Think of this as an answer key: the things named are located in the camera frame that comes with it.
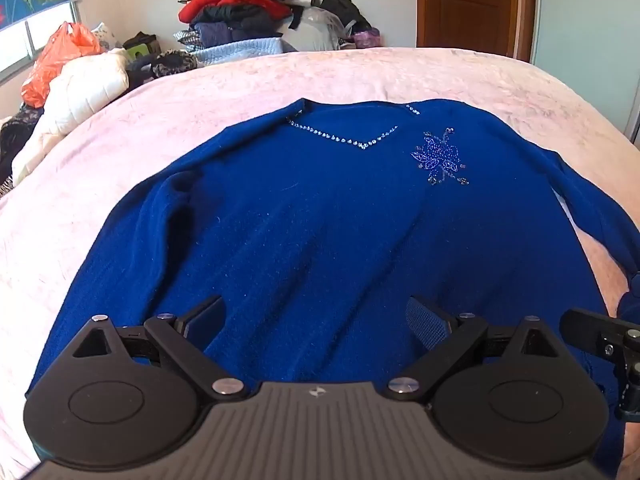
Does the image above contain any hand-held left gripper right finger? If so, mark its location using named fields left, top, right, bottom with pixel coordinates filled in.
left=387, top=296, right=563, bottom=403

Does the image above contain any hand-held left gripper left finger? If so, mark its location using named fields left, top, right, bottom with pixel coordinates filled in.
left=72, top=296, right=251, bottom=402

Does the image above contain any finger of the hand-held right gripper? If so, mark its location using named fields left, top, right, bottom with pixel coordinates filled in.
left=560, top=308, right=640, bottom=359

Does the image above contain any blue beaded sweater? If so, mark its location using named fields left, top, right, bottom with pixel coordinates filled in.
left=25, top=97, right=640, bottom=476

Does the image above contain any pile of dark clothes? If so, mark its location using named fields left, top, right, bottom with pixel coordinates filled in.
left=174, top=0, right=321, bottom=52

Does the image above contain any pink fleece blanket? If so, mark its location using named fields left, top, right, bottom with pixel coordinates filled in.
left=0, top=47, right=640, bottom=480

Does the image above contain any dark patterned cloth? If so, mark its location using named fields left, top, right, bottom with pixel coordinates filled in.
left=125, top=50, right=199, bottom=90

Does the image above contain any white puffer jacket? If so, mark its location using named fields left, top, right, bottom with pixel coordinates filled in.
left=11, top=49, right=132, bottom=187

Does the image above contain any black and white patterned cloth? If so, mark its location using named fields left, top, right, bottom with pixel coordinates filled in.
left=0, top=102, right=49, bottom=198

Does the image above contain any light blue quilted basket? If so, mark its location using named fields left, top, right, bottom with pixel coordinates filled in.
left=189, top=37, right=287, bottom=69

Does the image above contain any green and black bag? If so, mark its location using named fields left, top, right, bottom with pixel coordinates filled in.
left=122, top=32, right=159, bottom=62

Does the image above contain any purple cloth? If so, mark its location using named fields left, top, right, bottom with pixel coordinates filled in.
left=352, top=29, right=382, bottom=50

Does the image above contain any white sliding wardrobe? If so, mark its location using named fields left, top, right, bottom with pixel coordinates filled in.
left=530, top=0, right=640, bottom=150

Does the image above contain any orange plastic bag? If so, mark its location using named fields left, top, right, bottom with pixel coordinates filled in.
left=21, top=21, right=103, bottom=109

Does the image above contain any clear plastic bag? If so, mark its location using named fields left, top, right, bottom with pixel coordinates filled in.
left=286, top=7, right=347, bottom=54

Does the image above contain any brown wooden door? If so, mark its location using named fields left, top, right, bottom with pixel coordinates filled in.
left=416, top=0, right=537, bottom=64

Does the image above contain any window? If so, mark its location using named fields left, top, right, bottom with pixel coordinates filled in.
left=0, top=0, right=82, bottom=82

